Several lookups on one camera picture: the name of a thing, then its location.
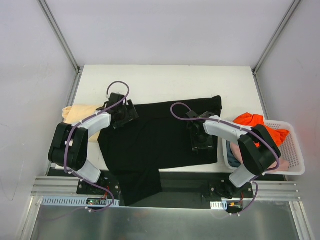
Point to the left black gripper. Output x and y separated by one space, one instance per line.
130 113

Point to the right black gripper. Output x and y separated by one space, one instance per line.
202 144

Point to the black t shirt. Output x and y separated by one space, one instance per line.
136 153

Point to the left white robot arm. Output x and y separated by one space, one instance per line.
69 147

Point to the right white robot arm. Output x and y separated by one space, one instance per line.
233 132

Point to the blue garment in basket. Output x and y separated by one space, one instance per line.
232 161

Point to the folded beige t shirt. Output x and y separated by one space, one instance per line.
77 113

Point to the pink garment in basket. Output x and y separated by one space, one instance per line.
258 160

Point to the white plastic basket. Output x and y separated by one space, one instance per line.
290 149

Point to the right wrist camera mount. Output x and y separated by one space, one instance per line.
200 115

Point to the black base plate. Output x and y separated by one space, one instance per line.
183 190

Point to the right slotted cable duct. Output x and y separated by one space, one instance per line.
219 205

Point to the slotted cable duct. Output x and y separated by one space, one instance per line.
66 201
219 205

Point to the right aluminium frame post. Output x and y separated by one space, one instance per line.
277 34

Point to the aluminium frame post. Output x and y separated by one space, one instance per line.
277 34
59 34

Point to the aluminium front rail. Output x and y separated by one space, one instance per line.
273 191

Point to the left aluminium frame post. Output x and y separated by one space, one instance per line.
59 34

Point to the left slotted cable duct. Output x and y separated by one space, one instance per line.
66 201

